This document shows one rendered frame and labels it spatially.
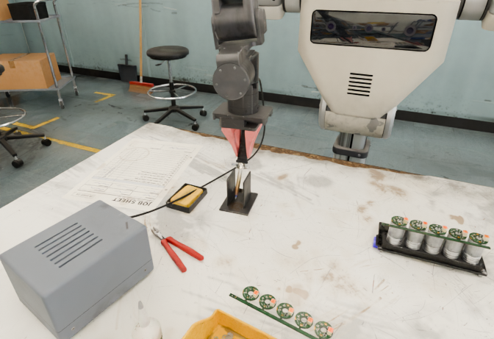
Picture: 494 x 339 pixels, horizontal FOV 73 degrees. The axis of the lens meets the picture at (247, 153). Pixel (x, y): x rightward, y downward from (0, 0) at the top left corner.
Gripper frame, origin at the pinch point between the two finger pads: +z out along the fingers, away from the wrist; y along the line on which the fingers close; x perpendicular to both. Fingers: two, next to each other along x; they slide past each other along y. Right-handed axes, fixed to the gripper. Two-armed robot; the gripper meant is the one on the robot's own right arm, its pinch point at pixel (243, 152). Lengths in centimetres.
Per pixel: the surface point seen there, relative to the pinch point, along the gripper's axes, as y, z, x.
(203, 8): -126, -2, 273
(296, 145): -12, 84, 174
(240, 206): 0.9, 9.6, -4.8
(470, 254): 39.7, 6.6, -10.1
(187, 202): -9.1, 8.5, -8.2
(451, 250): 37.1, 6.5, -10.0
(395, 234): 28.8, 6.0, -9.4
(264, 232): 7.2, 10.0, -10.6
